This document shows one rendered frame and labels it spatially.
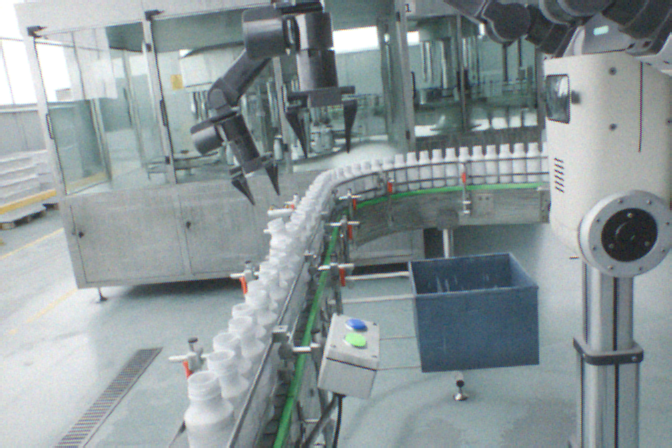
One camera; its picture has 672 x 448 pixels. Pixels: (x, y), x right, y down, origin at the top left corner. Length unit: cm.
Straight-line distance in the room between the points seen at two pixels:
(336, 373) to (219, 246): 386
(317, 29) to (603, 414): 91
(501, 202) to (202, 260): 272
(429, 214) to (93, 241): 306
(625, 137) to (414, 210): 174
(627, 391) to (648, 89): 58
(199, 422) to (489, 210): 216
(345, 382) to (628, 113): 63
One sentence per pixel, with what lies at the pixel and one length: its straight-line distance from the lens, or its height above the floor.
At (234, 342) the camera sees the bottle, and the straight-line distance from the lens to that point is 85.
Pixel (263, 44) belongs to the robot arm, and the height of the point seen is 156.
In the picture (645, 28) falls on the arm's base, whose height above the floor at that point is 152.
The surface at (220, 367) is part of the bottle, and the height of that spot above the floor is 116.
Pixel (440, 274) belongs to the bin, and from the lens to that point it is 186.
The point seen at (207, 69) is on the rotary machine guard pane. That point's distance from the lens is 459.
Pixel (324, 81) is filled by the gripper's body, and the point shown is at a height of 150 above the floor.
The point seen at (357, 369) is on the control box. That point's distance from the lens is 89.
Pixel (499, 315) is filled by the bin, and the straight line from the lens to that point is 160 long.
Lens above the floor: 148
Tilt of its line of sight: 13 degrees down
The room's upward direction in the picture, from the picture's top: 6 degrees counter-clockwise
